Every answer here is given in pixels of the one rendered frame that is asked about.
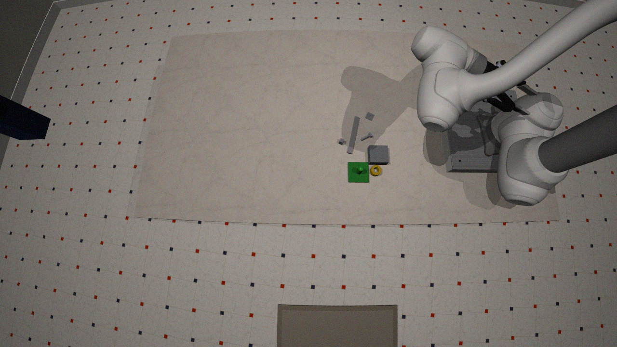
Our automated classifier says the green round peg on flat base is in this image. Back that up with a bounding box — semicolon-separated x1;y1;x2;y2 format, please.
348;162;369;183

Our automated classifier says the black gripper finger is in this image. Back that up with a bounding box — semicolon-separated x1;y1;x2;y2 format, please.
496;60;538;96
483;92;530;115

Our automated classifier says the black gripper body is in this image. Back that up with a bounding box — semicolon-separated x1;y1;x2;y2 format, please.
484;61;499;73

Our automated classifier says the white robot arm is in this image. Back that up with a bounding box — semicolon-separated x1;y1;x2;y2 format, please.
411;0;617;206

